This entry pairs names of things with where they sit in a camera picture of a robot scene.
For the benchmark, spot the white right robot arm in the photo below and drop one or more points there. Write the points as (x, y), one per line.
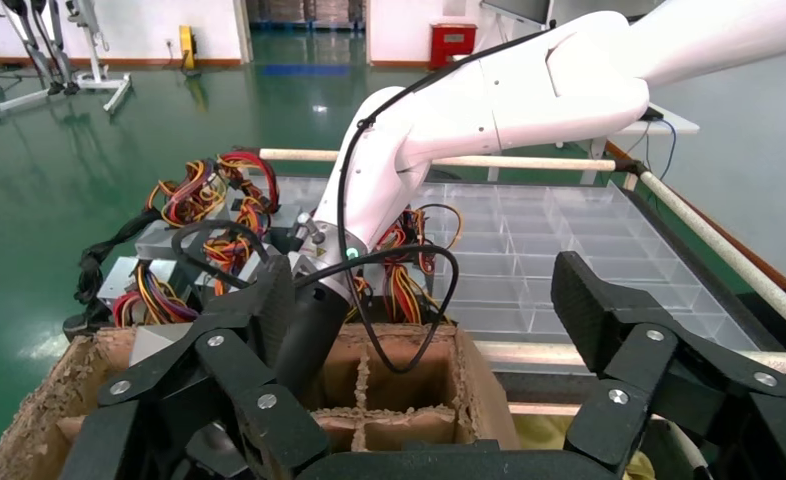
(532, 93)

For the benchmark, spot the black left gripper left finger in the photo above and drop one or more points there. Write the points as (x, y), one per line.
(234, 358)

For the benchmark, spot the white metal floor stand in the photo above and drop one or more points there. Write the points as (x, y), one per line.
(101, 83)

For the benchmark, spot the red wall cabinet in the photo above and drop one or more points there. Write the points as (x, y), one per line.
(452, 50)

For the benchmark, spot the dark wall monitor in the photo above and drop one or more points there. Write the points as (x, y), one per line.
(519, 8)

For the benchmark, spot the yellow plastic sheet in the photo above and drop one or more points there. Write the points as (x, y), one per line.
(545, 437)

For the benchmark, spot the brown divided cardboard box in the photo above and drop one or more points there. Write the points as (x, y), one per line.
(400, 371)

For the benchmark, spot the clear plastic divided tray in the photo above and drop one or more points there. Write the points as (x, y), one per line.
(532, 265)

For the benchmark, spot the yellow floor post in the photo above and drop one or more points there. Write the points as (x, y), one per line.
(186, 46)

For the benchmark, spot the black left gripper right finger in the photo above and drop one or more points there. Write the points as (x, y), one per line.
(631, 358)

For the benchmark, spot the black rail corner joint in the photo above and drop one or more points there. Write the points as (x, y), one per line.
(631, 173)

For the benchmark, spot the white table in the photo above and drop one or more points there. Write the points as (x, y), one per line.
(671, 124)

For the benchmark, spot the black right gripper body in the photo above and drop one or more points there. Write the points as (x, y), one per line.
(313, 331)

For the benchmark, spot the black legged rig on stand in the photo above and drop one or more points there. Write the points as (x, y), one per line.
(58, 79)

